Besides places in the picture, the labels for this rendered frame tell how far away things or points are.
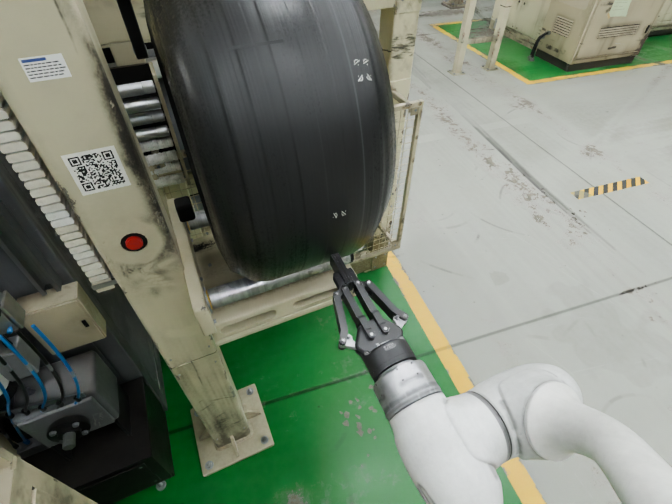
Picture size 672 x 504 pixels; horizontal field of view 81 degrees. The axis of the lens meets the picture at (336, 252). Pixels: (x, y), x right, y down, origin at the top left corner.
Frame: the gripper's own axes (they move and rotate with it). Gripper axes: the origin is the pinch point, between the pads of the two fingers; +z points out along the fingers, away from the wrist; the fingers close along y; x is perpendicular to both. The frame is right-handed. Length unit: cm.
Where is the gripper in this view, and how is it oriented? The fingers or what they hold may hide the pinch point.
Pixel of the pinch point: (341, 272)
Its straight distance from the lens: 71.5
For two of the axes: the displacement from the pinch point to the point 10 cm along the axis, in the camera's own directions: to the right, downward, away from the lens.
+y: -9.1, 2.9, -2.9
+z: -4.1, -7.3, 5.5
